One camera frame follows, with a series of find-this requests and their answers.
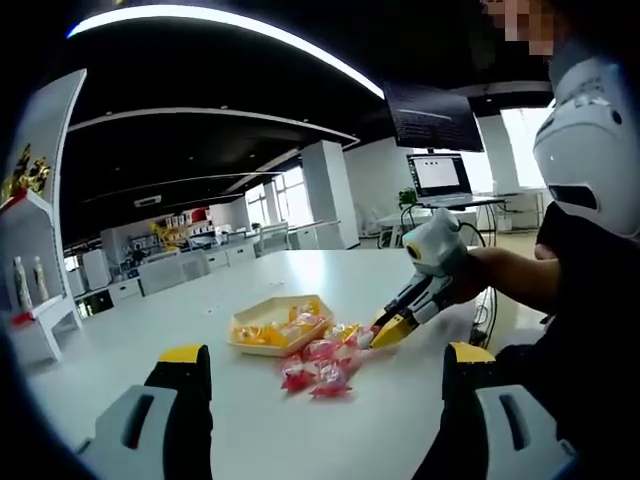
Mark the white display shelf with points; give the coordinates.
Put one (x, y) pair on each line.
(50, 125)

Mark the black yellow snack bag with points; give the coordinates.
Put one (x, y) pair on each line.
(42, 172)
(22, 167)

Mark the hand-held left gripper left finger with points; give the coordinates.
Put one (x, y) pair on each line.
(190, 400)

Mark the green potted plant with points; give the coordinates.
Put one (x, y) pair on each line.
(407, 196)

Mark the laptop on stand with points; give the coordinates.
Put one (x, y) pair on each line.
(440, 175)

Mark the white drawer cabinets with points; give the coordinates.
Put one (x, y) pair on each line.
(230, 257)

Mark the ceiling air conditioner vent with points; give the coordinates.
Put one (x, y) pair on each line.
(147, 200)

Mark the person in black shirt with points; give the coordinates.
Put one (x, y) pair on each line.
(600, 325)

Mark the large dark hanging screen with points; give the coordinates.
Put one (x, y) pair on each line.
(430, 117)

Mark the white mini fridge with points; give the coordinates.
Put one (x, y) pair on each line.
(96, 269)

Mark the pink marshmallow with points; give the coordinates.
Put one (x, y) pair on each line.
(364, 339)
(301, 324)

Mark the yellow marshmallow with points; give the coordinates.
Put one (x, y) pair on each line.
(245, 334)
(274, 334)
(307, 303)

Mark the row of white red boxes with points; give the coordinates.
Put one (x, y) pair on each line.
(190, 220)

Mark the yellow frame structure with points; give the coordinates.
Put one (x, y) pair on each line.
(165, 235)

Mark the white green drink bottle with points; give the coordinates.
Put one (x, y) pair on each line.
(40, 277)
(21, 282)

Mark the row of white desks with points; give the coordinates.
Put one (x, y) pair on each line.
(315, 237)

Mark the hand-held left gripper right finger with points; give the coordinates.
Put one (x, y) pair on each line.
(465, 400)

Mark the white office table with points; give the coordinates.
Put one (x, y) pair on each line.
(395, 220)

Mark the black frame standing desk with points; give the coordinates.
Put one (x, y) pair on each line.
(480, 201)

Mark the pile of marshmallows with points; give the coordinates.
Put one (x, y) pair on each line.
(295, 375)

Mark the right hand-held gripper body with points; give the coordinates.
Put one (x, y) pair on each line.
(440, 245)

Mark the cream hexagonal bowl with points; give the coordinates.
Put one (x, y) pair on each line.
(255, 315)

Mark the curved ceiling light strip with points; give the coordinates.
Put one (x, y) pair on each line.
(300, 37)

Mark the yellow green snack bag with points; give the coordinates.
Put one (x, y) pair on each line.
(7, 190)

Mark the white worn device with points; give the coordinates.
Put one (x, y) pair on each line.
(585, 150)

